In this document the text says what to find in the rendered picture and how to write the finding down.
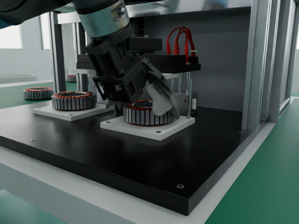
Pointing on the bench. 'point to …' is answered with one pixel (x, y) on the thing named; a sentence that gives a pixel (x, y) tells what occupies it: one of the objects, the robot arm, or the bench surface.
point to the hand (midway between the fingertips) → (149, 112)
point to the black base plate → (133, 152)
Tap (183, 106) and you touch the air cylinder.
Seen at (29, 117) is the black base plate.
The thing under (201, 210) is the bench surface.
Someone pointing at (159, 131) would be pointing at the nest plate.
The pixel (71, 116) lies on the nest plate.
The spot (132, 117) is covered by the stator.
